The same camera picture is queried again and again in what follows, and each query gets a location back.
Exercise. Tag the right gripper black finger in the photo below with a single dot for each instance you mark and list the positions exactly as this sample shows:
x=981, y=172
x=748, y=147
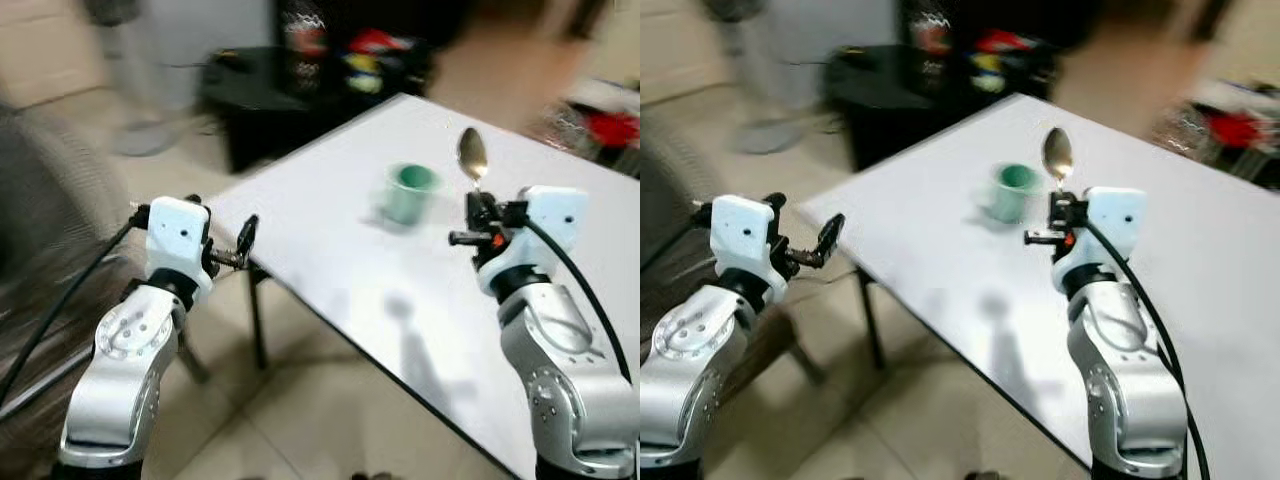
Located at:
x=1055, y=214
x=1069, y=214
x=475, y=215
x=489, y=215

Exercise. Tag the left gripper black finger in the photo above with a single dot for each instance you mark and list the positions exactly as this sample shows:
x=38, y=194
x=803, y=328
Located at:
x=254, y=232
x=838, y=232
x=823, y=252
x=241, y=250

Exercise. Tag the metal spoon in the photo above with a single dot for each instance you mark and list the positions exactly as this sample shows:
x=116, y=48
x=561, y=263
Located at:
x=472, y=152
x=1057, y=152

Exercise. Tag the green cup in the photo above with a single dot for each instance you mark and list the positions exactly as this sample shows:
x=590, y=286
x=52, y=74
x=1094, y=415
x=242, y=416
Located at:
x=1012, y=193
x=408, y=195

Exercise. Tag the black table leg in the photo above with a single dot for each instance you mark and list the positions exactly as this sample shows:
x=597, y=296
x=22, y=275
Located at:
x=258, y=320
x=873, y=320

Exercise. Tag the brown wooden stool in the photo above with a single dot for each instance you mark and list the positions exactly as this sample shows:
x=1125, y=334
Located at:
x=195, y=360
x=785, y=350

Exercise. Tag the woven wicker basket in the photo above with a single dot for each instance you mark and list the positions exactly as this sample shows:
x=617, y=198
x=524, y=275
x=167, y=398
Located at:
x=1185, y=135
x=570, y=130

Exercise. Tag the black round side table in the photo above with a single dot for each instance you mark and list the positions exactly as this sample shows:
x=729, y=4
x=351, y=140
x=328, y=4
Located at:
x=270, y=110
x=890, y=110

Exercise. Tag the red item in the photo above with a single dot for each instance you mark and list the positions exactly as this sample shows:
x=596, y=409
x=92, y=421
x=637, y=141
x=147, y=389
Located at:
x=612, y=130
x=1238, y=130

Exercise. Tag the large dark mesh fan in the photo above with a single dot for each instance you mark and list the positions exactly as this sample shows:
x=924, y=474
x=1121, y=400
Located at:
x=665, y=190
x=50, y=230

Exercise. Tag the colourful red yellow package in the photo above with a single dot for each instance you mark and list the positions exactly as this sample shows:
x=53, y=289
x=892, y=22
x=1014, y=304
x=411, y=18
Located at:
x=1000, y=60
x=375, y=60

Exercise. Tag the black bottle red label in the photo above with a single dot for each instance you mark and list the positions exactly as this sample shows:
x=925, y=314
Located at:
x=928, y=45
x=303, y=45

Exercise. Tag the beige panelled cabinet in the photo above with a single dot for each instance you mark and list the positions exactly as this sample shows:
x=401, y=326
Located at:
x=675, y=45
x=45, y=50

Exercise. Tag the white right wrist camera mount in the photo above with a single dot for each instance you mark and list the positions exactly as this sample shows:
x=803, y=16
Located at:
x=1115, y=215
x=555, y=215

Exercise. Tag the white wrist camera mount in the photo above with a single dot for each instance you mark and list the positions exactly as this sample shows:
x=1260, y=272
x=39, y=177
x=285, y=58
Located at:
x=178, y=230
x=555, y=215
x=745, y=235
x=1115, y=215

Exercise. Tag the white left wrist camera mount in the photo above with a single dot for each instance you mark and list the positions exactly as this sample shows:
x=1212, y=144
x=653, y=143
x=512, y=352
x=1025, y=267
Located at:
x=178, y=230
x=745, y=235

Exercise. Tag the grey pedestal fan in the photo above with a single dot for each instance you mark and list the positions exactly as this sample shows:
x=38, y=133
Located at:
x=765, y=70
x=140, y=70

